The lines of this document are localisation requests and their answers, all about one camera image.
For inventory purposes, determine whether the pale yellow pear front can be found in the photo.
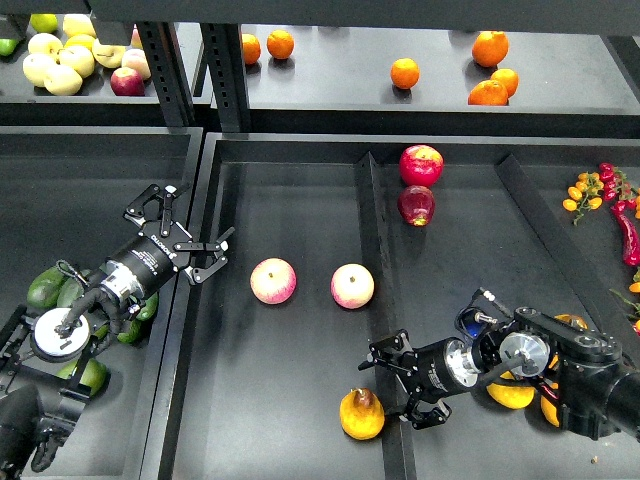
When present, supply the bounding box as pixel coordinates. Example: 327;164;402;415
43;64;83;96

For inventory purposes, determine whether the pale yellow pear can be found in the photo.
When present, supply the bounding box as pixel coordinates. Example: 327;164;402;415
58;45;95;78
43;64;83;96
22;53;57;88

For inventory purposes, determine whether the bright red apple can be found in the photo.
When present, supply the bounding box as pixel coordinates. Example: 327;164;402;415
399;144;444;187

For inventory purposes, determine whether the pale yellow pear middle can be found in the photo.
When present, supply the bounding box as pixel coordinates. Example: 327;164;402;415
58;45;95;78

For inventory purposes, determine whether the red apple on shelf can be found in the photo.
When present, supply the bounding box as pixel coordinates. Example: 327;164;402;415
110;67;145;97

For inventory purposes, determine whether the orange front right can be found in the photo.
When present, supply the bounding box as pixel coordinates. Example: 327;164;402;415
467;80;509;106

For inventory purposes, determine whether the pink apple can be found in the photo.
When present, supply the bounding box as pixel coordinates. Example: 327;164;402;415
250;258;297;305
330;263;375;309

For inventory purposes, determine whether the green lime on shelf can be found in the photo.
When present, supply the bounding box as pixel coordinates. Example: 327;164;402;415
30;13;58;34

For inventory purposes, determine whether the orange centre shelf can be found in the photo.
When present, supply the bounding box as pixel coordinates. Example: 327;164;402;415
390;58;420;90

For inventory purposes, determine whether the orange far left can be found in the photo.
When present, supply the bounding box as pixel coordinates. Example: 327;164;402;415
241;33;262;66

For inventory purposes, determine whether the orange small right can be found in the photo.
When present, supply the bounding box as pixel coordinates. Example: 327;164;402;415
490;68;519;98

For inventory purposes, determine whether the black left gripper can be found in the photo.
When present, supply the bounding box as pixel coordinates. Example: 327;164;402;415
104;184;235;300

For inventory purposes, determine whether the black tray divider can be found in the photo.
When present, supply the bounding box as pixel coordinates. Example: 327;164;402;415
354;152;416;479

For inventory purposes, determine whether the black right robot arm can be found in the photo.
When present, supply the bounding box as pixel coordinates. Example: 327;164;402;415
359;288;639;440

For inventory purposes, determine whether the red chili pepper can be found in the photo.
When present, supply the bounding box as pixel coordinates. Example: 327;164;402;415
610;201;639;267

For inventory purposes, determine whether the red cherry tomato bunch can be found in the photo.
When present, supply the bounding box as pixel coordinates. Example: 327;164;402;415
599;162;639;219

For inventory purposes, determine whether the black shelf post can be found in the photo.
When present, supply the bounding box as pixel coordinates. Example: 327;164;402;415
200;23;251;133

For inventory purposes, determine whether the large orange top right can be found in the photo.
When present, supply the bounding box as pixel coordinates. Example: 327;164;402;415
471;30;509;68

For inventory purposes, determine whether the pink apple right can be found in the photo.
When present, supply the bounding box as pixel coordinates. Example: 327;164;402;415
330;263;375;309

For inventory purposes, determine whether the black left tray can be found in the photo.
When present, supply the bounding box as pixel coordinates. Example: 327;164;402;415
1;127;203;479

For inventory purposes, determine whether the yellow pear back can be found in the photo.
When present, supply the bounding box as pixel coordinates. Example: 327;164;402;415
554;314;590;330

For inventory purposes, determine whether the orange cherry tomato bunch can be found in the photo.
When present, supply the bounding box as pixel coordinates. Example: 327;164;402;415
562;172;604;226

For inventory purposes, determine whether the green avocado in pile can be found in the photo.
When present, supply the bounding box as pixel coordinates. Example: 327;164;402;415
26;267;67;309

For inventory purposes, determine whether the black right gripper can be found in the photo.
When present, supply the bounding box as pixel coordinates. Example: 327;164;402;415
357;329;479;430

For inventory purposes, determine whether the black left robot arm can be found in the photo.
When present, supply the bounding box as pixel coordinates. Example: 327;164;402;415
1;184;235;479

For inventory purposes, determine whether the light green avocado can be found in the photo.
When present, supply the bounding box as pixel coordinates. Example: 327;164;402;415
55;358;108;397

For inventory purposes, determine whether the pale yellow pear left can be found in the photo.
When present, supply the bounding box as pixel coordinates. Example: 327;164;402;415
22;53;57;88

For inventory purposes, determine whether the pink apple left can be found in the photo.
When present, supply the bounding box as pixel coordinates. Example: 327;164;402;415
250;258;297;305

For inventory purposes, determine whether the dark red apple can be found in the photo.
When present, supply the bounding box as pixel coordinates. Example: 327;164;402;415
397;185;436;227

